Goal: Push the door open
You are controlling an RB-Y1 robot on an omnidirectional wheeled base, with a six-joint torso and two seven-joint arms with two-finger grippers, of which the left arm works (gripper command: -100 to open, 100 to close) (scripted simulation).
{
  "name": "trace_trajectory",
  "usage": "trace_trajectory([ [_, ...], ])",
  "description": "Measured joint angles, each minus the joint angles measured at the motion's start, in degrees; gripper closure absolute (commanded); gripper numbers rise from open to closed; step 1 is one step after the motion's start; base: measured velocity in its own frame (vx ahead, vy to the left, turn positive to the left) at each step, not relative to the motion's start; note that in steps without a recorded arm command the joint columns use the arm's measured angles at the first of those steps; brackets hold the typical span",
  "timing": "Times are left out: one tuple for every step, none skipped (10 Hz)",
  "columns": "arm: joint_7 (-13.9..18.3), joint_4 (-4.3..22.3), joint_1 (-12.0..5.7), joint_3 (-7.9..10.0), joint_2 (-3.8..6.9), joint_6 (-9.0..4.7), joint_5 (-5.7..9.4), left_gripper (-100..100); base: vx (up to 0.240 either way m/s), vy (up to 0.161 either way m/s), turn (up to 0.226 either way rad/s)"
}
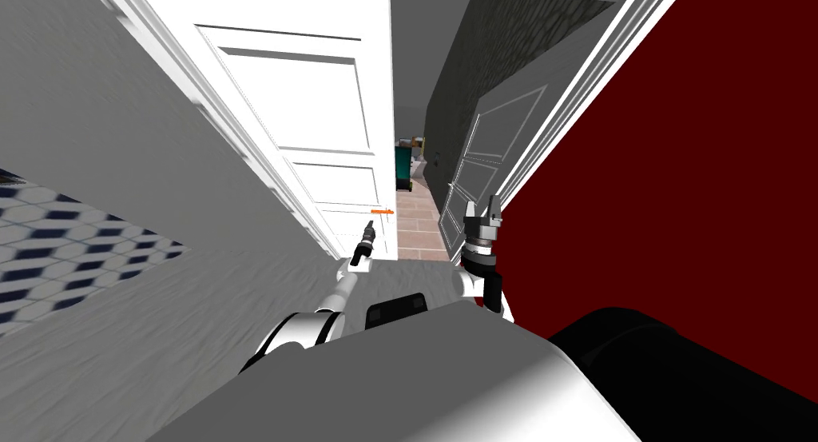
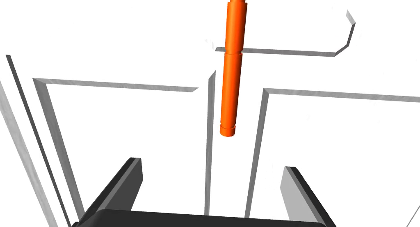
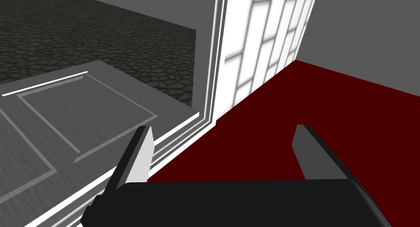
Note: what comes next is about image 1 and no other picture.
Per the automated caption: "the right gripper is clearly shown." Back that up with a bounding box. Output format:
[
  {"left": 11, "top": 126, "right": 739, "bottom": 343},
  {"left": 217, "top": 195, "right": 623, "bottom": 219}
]
[{"left": 463, "top": 195, "right": 504, "bottom": 244}]

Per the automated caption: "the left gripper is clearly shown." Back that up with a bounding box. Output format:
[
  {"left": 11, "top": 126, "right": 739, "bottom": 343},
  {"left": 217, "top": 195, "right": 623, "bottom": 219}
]
[{"left": 357, "top": 219, "right": 378, "bottom": 257}]

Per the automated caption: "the grey panelled door leaf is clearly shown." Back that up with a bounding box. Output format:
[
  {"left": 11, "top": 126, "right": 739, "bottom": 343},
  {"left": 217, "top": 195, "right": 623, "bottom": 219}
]
[{"left": 438, "top": 0, "right": 641, "bottom": 264}]

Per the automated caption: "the dark green bin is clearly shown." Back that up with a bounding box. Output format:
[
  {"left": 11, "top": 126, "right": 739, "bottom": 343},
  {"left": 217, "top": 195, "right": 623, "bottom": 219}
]
[{"left": 395, "top": 145, "right": 414, "bottom": 193}]

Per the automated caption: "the white panelled door leaf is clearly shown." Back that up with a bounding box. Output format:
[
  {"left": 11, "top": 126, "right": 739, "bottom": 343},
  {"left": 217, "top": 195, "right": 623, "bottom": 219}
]
[{"left": 130, "top": 0, "right": 399, "bottom": 261}]

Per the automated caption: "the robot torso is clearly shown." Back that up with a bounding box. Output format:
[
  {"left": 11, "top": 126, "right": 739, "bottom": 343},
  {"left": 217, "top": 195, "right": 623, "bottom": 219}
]
[{"left": 145, "top": 292, "right": 642, "bottom": 442}]

